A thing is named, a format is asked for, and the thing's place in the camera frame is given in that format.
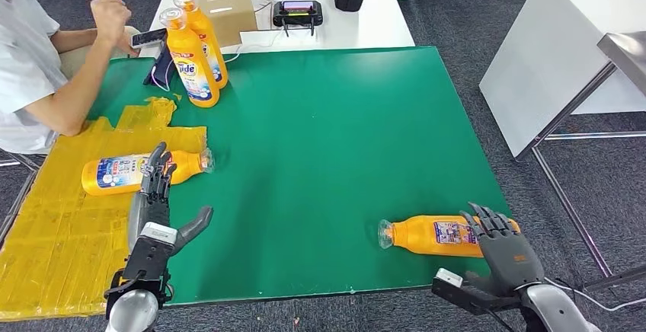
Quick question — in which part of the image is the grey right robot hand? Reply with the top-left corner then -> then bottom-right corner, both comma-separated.
460,202 -> 546,298

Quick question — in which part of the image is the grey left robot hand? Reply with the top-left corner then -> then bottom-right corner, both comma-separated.
126,141 -> 215,257

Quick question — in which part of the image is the person's left hand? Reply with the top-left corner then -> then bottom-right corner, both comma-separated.
113,26 -> 142,59

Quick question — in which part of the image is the person's right hand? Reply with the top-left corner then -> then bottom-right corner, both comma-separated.
89,0 -> 133,48

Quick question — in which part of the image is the smartphone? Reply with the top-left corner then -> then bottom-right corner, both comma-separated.
131,27 -> 168,49

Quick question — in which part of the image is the orange detergent bottle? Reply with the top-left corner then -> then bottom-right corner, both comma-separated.
173,0 -> 229,90
377,214 -> 521,259
80,148 -> 216,197
159,6 -> 221,109

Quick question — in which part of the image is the tablet in blue case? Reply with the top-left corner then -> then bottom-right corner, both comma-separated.
142,42 -> 177,86

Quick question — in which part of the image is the yellow taped mat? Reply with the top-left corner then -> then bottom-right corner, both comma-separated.
0,96 -> 208,323

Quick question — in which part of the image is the person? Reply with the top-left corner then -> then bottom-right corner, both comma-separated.
0,0 -> 142,157

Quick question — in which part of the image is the brown cardboard box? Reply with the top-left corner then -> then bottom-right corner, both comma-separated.
191,0 -> 258,48

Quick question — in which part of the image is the black handheld controller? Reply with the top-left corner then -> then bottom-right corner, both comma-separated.
272,0 -> 325,38

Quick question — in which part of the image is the green table board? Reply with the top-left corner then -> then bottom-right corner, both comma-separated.
66,46 -> 539,305

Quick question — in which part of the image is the large white table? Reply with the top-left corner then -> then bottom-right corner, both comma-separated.
478,0 -> 646,160

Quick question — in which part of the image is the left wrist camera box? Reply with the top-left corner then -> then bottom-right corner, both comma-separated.
120,221 -> 178,283

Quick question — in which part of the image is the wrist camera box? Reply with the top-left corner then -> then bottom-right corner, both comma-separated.
120,221 -> 178,283
431,268 -> 521,317

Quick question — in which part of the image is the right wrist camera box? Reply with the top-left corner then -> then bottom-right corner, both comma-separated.
431,268 -> 521,317

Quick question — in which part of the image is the white charging cable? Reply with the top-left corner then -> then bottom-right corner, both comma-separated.
149,29 -> 283,94

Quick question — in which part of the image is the white floor cable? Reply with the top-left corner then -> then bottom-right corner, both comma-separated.
545,275 -> 646,314

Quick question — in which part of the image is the metal chair frame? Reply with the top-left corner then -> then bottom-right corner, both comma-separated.
0,138 -> 41,242

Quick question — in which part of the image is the steel frame table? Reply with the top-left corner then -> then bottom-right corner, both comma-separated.
514,32 -> 646,293

